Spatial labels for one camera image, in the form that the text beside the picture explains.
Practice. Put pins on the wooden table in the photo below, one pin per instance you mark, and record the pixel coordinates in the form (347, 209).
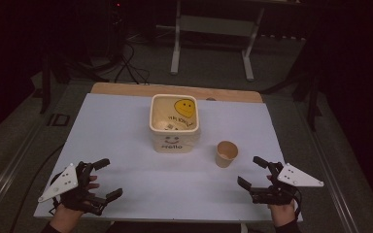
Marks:
(126, 88)

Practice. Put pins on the white table mat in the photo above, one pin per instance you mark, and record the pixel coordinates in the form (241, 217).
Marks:
(126, 145)

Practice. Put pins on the black metal stand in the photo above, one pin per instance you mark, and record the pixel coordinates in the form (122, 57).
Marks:
(312, 97)

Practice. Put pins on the cream square smiley bin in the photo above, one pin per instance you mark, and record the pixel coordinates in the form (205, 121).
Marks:
(174, 139)

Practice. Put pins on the brown paper cup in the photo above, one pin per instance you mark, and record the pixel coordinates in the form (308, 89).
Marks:
(222, 160)

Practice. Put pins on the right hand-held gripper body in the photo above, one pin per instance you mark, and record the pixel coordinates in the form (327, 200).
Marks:
(296, 178)

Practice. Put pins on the white metal stand frame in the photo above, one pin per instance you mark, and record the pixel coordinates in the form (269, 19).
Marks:
(215, 26)

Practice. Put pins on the person's right hand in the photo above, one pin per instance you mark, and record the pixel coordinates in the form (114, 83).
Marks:
(283, 213)

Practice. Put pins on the black floor plate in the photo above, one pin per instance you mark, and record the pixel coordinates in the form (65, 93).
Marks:
(58, 120)

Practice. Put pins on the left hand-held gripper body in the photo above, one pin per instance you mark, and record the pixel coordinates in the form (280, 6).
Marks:
(65, 181)

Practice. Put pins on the person's left hand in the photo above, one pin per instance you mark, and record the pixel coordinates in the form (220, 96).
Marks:
(66, 217)

